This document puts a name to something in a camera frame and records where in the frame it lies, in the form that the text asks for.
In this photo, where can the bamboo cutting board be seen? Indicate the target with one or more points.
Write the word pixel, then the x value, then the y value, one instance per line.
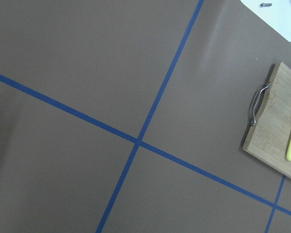
pixel 270 131

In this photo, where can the small metal bolt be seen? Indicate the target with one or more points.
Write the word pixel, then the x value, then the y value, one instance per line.
pixel 265 5

